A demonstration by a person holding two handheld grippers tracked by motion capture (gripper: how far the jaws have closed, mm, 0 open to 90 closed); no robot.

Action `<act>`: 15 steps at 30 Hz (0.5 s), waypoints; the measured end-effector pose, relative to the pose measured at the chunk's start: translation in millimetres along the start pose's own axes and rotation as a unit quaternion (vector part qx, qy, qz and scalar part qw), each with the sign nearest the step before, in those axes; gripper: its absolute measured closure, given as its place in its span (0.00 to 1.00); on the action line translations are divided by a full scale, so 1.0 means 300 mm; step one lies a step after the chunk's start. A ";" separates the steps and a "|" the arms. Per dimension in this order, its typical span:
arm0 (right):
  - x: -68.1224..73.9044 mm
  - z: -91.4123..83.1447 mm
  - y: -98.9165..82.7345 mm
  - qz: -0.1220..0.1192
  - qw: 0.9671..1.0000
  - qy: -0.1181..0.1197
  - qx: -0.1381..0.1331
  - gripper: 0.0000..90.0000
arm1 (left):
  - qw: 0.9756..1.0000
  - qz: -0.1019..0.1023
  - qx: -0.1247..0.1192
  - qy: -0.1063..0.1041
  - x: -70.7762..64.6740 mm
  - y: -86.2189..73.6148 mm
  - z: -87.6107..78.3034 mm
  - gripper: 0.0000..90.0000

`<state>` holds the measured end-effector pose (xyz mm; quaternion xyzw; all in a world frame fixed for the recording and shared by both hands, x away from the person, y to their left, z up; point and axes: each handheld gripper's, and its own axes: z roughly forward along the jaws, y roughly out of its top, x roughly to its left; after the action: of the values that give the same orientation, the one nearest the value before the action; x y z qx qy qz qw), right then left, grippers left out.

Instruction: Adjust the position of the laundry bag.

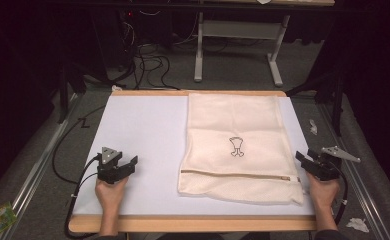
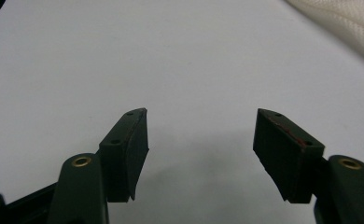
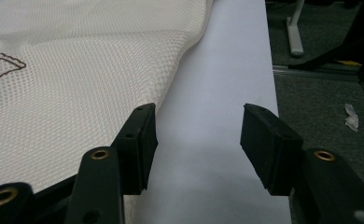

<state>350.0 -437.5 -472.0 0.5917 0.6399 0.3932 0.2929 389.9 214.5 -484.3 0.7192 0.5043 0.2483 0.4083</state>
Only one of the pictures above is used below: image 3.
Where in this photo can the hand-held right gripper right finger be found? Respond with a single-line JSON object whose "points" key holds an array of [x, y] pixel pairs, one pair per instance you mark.
{"points": [[268, 149]]}

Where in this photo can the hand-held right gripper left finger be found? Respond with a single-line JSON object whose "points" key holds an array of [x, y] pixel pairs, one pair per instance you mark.
{"points": [[138, 149]]}

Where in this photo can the cream mesh laundry bag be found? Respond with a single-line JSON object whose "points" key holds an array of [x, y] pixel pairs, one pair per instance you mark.
{"points": [[77, 81]]}

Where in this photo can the crumpled clear plastic scrap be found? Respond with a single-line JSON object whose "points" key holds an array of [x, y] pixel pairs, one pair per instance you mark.
{"points": [[352, 118]]}

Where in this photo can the yellow floor tape piece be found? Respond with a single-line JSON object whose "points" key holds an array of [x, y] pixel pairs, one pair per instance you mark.
{"points": [[350, 62]]}

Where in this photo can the black stand with legs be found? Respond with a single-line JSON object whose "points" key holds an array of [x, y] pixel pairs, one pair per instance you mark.
{"points": [[357, 43]]}

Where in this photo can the metal floor rail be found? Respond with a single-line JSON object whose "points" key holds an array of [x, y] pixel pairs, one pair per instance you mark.
{"points": [[310, 74]]}

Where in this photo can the white desk frame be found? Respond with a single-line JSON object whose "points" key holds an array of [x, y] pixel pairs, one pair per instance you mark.
{"points": [[295, 37]]}

